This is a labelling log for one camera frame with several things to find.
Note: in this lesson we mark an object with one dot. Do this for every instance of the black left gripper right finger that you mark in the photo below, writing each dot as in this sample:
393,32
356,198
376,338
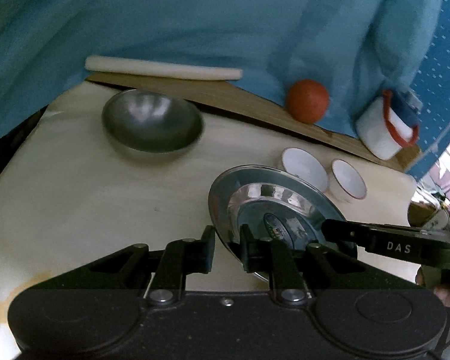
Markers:
273,258

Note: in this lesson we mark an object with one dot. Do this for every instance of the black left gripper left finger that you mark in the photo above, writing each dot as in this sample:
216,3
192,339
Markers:
178,260

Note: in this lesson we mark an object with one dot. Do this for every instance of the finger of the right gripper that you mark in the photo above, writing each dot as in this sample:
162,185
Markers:
370,236

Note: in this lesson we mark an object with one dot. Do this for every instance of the steel plate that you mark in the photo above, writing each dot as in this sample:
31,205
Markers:
273,204

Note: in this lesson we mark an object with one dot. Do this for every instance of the white bowl red rim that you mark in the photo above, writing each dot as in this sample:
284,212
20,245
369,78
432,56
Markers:
302,164
345,182

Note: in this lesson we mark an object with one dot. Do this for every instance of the steel bowl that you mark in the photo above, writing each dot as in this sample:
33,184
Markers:
145,123

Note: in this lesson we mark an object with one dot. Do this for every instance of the white container red blue lid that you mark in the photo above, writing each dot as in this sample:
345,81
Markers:
388,125

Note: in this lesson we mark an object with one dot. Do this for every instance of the cream table cloth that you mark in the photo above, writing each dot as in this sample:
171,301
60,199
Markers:
68,198

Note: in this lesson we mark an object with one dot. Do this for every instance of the red tomato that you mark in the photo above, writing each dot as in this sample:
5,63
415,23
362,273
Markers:
307,101

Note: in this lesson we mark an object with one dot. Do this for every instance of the blue dotted panel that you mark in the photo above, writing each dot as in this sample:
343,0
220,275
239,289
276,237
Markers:
432,85

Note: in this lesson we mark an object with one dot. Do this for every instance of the wooden cutting board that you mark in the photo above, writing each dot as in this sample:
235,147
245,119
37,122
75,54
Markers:
223,99

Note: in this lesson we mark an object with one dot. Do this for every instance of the blue cloth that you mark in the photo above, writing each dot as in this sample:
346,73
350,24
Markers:
352,47

